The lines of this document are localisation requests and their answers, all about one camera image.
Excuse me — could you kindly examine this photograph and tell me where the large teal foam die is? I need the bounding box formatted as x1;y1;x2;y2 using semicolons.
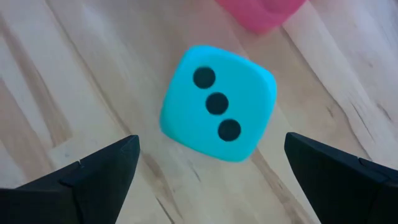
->
159;45;278;163

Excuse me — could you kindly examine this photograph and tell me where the pink translucent plastic bin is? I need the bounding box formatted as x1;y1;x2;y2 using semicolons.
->
216;0;307;35

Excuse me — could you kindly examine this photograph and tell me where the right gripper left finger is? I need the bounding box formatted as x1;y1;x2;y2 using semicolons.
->
0;134;141;224

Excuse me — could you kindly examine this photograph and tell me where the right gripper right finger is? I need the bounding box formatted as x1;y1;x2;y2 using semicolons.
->
284;132;398;224

